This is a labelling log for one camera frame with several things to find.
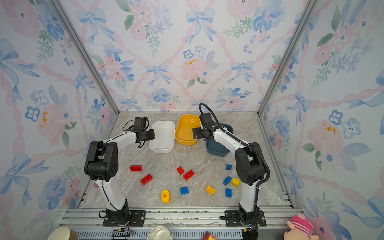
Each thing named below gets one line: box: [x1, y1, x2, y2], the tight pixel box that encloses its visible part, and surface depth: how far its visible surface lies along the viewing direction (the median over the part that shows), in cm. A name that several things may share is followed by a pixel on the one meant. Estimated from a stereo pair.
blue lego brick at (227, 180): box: [223, 176, 232, 186], surface depth 87 cm
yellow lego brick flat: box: [205, 185, 217, 196], surface depth 84 cm
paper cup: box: [47, 226, 79, 240], surface depth 65 cm
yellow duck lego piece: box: [160, 189, 170, 204], surface depth 80 cm
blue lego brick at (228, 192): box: [225, 188, 232, 198], surface depth 84 cm
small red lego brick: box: [176, 166, 185, 175], surface depth 92 cm
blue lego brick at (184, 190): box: [180, 186, 189, 195], surface depth 84 cm
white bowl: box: [146, 226, 174, 240], surface depth 70 cm
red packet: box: [202, 231, 218, 240], surface depth 68 cm
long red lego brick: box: [140, 174, 153, 186], surface depth 87 cm
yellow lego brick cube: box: [230, 177, 241, 188], surface depth 85 cm
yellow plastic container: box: [175, 114, 201, 146], surface depth 112 cm
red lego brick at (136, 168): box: [130, 165, 143, 172], surface depth 91 cm
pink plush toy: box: [283, 214, 320, 240], surface depth 68 cm
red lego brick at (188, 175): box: [183, 169, 195, 181], surface depth 89 cm
